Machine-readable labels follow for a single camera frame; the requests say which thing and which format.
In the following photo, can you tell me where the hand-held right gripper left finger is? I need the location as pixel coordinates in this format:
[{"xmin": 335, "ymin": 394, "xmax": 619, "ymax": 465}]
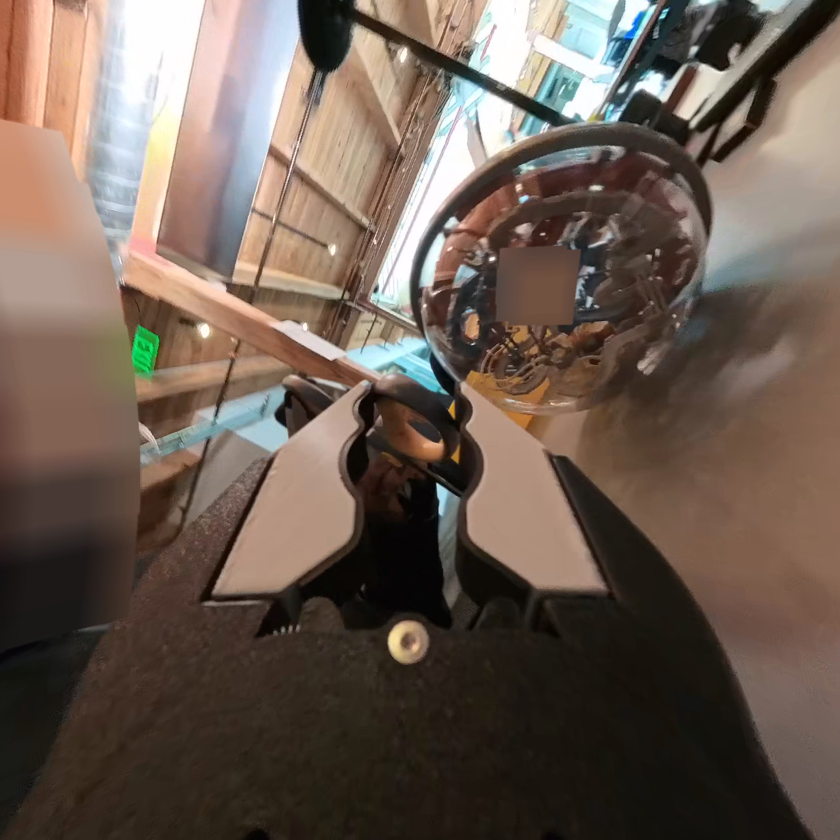
[{"xmin": 209, "ymin": 379, "xmax": 376, "ymax": 601}]

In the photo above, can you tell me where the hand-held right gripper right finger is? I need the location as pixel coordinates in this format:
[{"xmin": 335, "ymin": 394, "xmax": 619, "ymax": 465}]
[{"xmin": 455, "ymin": 382, "xmax": 609, "ymax": 598}]

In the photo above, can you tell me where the clear dome marble maze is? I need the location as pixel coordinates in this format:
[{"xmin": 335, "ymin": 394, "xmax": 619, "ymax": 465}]
[{"xmin": 408, "ymin": 121, "xmax": 715, "ymax": 416}]

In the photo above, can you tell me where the green exit sign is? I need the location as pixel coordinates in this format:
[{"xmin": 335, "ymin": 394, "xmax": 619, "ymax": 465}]
[{"xmin": 131, "ymin": 326, "xmax": 161, "ymax": 378}]

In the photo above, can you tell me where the black floor lamp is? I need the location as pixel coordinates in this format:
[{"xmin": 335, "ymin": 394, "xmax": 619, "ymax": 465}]
[{"xmin": 297, "ymin": 0, "xmax": 575, "ymax": 127}]

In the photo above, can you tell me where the silver spiral air duct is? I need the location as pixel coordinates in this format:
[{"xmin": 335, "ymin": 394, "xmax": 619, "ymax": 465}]
[{"xmin": 85, "ymin": 0, "xmax": 165, "ymax": 217}]

